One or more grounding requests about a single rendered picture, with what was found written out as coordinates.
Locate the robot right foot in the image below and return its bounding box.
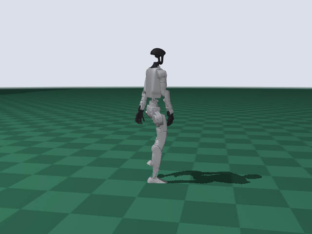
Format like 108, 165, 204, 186
147, 177, 168, 183

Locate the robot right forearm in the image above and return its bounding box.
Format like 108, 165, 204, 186
163, 91, 174, 115

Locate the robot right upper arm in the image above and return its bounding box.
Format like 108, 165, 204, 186
156, 70, 167, 97

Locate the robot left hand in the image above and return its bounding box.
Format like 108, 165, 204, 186
135, 105, 145, 124

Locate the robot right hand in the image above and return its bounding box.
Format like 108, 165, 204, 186
167, 111, 174, 126

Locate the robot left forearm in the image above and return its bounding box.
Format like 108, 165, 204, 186
140, 91, 148, 110

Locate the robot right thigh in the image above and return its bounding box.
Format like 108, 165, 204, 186
151, 111, 168, 151

